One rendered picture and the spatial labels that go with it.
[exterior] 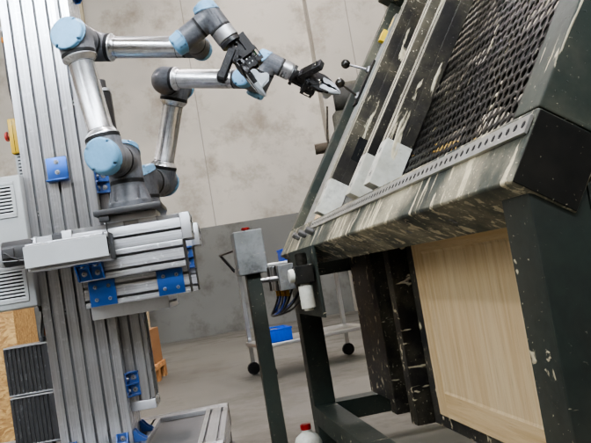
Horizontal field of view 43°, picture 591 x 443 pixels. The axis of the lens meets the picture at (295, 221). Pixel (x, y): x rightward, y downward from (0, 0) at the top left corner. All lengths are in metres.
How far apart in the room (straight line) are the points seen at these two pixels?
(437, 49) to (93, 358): 1.60
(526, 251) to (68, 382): 2.02
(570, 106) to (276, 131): 10.57
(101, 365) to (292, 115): 9.17
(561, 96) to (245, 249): 2.10
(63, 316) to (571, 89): 2.09
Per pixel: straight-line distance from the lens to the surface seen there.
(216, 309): 11.40
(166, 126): 3.25
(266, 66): 3.08
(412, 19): 2.80
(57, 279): 2.83
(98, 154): 2.51
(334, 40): 11.60
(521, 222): 1.13
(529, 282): 1.14
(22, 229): 2.82
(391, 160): 1.92
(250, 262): 3.07
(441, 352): 2.22
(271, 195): 11.47
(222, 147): 11.57
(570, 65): 1.16
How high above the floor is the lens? 0.73
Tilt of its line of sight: 4 degrees up
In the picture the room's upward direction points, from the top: 9 degrees counter-clockwise
